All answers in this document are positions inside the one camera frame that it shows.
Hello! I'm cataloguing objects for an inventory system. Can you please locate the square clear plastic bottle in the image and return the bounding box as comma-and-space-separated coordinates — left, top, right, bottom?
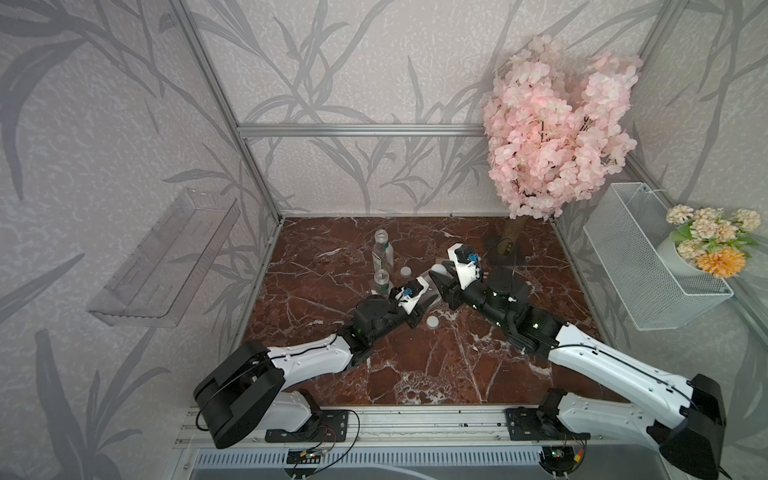
418, 269, 439, 299

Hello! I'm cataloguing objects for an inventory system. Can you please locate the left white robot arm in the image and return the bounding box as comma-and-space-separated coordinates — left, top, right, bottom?
193, 290, 439, 449

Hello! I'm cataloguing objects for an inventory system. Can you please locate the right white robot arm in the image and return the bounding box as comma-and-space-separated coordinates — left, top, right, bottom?
429, 262, 727, 479

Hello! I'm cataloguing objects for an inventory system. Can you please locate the middle clear plastic bottle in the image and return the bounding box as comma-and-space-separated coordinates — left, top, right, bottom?
371, 269, 394, 299

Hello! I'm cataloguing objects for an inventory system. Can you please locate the far clear plastic bottle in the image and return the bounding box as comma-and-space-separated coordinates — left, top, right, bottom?
372, 229, 394, 274

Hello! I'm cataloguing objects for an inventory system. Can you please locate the right base wiring bundle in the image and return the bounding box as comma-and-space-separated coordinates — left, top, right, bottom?
538, 441, 590, 479

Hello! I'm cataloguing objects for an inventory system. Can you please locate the pink artificial blossom tree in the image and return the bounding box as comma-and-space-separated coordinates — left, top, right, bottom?
483, 35, 642, 258

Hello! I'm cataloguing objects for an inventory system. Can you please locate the potted pastel flower bouquet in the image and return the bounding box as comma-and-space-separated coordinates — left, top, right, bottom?
657, 204, 762, 279

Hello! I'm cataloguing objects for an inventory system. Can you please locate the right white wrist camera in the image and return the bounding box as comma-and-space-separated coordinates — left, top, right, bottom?
447, 243, 483, 290

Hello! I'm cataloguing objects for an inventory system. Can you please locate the left black base cable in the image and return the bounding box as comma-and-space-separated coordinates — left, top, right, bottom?
283, 407, 362, 480

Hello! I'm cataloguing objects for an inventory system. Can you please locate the white wire mesh basket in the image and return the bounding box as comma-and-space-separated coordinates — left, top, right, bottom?
584, 182, 733, 331

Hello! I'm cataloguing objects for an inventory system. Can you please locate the clear acrylic wall shelf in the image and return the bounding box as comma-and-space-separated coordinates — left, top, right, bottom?
86, 188, 241, 328

